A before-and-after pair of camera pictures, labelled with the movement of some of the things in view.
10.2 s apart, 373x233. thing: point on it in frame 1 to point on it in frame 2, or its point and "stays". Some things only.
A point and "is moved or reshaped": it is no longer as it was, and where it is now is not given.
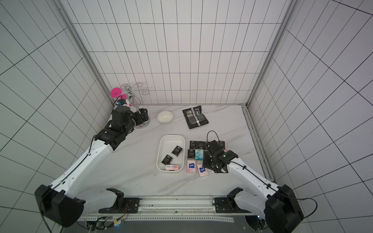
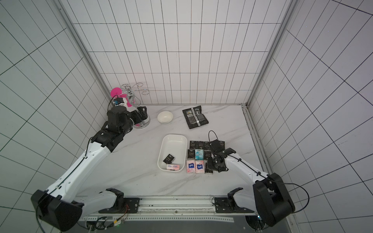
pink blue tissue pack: [191, 166] stays
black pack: [177, 151] to [208, 171]
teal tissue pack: [199, 154] stays
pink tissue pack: [202, 171] is moved or reshaped
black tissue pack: [222, 143] stays
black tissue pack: [200, 144] stays
